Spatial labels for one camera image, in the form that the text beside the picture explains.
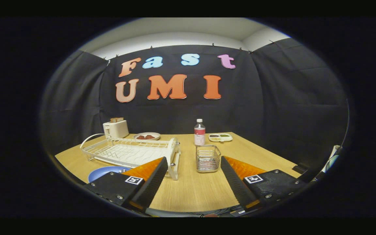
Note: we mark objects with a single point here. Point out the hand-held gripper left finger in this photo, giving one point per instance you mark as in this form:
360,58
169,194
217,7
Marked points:
153,178

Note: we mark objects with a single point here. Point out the white toaster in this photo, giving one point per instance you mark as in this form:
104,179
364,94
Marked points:
117,130

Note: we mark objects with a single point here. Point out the red meat pieces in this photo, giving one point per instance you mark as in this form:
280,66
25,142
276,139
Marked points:
145,137

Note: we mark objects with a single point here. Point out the blue plate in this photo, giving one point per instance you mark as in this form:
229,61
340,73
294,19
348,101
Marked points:
104,172

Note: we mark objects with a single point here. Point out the black table clamp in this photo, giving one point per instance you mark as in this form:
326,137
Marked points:
300,168

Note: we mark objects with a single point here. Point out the clear bottle with red label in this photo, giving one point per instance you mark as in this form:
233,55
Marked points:
199,135

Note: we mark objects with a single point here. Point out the white divided condiment tray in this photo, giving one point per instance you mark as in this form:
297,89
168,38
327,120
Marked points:
220,139

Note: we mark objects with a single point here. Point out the beige oval dish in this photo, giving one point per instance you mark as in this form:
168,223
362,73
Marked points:
157,134

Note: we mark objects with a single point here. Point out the black backdrop cloth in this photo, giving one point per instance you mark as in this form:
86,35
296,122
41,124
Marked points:
256,104

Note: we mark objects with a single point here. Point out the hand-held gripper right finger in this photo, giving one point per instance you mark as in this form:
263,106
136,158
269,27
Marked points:
235,179

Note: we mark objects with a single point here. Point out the toast slices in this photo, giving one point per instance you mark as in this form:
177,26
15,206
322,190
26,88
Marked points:
117,119

